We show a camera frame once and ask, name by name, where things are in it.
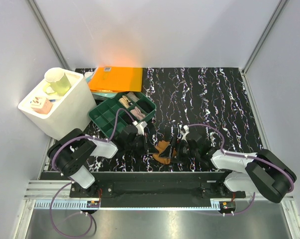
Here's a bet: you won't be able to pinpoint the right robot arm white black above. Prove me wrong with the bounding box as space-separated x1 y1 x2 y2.
154 132 297 203

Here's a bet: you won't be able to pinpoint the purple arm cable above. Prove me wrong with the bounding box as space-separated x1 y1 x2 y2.
186 123 298 216
49 108 138 237

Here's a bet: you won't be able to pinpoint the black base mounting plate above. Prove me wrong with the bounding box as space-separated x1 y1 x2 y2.
72 172 254 198

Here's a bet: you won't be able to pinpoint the grey rolled sock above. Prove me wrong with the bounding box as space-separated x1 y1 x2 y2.
126 92 139 102

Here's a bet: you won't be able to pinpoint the white storage bin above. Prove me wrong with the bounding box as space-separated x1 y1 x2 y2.
18 70 96 140

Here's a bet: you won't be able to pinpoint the green divided organizer tray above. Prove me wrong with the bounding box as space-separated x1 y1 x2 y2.
89 92 156 138

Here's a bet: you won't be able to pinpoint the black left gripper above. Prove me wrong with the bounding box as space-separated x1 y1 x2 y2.
125 133 158 156

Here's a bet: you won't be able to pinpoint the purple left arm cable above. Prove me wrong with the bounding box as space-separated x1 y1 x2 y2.
49 108 138 237

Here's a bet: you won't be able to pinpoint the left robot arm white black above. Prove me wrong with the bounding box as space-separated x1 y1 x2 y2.
47 125 151 197

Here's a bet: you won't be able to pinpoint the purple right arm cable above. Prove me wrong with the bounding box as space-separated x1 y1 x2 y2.
186 123 298 216

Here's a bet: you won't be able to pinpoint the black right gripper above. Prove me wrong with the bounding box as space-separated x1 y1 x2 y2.
159 136 200 165

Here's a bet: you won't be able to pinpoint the pink rolled sock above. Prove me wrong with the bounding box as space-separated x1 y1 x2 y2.
130 107 146 120

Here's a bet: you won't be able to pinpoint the pink box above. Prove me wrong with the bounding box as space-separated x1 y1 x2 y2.
30 97 53 115

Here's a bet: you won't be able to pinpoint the orange and teal folders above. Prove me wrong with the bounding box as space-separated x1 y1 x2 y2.
85 66 143 99

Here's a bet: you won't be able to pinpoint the beige rolled sock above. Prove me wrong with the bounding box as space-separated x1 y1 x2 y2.
118 95 134 109

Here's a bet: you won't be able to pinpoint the brown boxer briefs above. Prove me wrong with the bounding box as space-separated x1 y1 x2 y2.
152 140 177 165

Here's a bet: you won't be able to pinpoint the aluminium front rail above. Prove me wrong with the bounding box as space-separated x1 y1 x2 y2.
24 180 295 212

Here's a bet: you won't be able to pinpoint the yellow green cup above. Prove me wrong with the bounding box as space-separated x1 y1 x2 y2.
43 67 71 96

